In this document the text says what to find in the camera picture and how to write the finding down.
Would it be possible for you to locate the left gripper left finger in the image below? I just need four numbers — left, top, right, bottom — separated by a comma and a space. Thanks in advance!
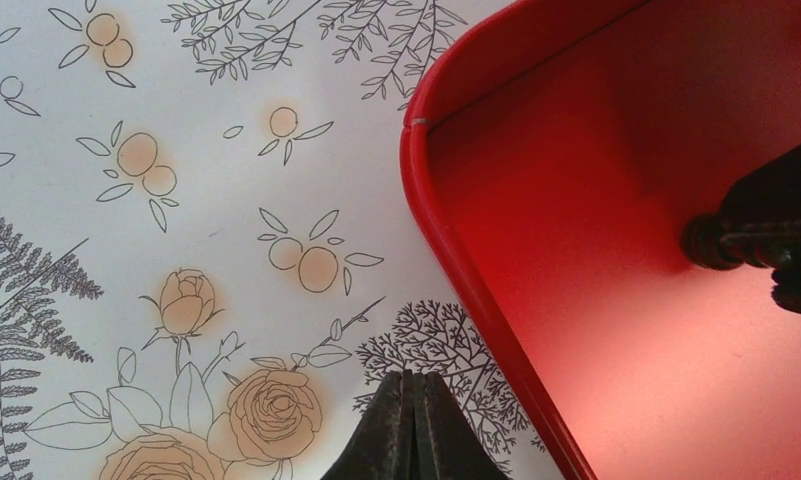
322, 370, 414, 480

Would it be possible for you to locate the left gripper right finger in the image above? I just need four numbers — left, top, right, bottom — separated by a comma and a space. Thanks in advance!
411, 372, 507, 480

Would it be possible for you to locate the floral patterned table mat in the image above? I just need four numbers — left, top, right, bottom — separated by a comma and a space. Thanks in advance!
0, 1, 560, 479

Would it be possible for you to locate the red plastic tray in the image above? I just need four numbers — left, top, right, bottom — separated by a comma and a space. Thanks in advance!
401, 1, 801, 479

